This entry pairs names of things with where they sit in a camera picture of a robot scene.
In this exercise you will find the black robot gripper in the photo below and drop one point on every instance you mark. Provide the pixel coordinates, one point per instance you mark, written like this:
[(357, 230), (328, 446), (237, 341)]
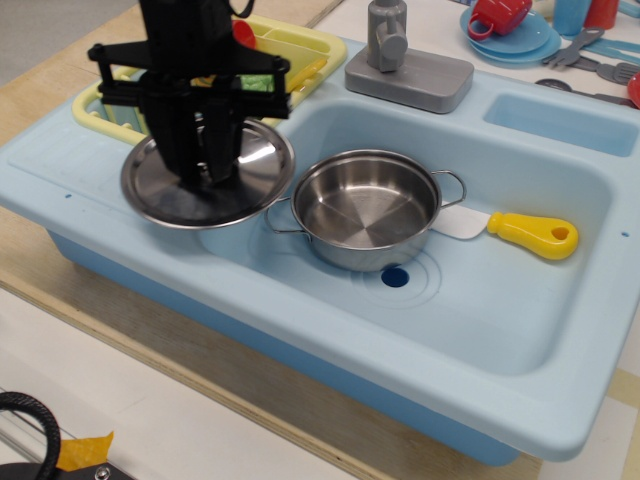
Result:
[(186, 40)]

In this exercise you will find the blue toy utensil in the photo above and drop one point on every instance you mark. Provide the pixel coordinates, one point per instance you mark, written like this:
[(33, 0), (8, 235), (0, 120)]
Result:
[(624, 50)]

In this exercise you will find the stainless steel pot lid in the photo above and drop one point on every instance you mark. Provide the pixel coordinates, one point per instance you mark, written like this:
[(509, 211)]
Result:
[(258, 176)]

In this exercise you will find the dark grey toy ladle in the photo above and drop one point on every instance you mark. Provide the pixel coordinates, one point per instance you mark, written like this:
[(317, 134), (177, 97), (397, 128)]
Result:
[(563, 86)]

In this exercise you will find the blue plastic cup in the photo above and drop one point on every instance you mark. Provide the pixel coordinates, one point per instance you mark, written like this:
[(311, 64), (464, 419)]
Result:
[(569, 16)]

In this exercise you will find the red plastic cup in rack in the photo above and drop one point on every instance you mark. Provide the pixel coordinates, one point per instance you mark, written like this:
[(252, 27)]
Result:
[(244, 34)]

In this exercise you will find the red plastic cup at back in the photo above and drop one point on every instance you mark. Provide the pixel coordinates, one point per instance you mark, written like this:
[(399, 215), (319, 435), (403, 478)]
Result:
[(602, 14)]

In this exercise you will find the grey toy faucet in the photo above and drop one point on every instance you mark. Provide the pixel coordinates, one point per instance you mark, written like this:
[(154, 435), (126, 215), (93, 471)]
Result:
[(388, 69)]

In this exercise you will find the grey toy fork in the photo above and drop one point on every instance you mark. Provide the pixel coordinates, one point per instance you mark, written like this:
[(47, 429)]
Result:
[(571, 54)]

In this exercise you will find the yellow dish drying rack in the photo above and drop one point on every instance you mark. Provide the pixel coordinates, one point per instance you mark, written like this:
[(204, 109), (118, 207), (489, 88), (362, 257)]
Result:
[(299, 45)]

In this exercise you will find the green toy vegetable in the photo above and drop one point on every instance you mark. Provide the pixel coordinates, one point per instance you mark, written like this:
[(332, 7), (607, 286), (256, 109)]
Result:
[(252, 83)]

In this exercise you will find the grey toy spatula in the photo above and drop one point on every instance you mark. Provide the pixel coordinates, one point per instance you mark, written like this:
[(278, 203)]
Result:
[(620, 73)]

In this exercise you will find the red mug on plates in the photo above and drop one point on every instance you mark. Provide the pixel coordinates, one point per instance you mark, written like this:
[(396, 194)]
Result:
[(499, 17)]

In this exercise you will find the yellow tape piece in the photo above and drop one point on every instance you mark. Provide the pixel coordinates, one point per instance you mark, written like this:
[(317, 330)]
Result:
[(76, 454)]

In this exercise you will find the light blue toy sink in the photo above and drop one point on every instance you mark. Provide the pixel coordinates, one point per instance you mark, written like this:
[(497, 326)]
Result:
[(487, 347)]

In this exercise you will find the yellow handled toy knife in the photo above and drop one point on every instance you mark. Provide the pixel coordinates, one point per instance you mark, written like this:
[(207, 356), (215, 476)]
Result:
[(550, 238)]

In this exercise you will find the blue plastic plate stack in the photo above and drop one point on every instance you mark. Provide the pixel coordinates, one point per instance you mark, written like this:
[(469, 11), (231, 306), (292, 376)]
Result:
[(532, 41)]

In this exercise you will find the yellow toy utensil in rack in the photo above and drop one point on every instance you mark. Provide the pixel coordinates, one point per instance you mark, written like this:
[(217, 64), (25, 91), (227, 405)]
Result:
[(308, 78)]

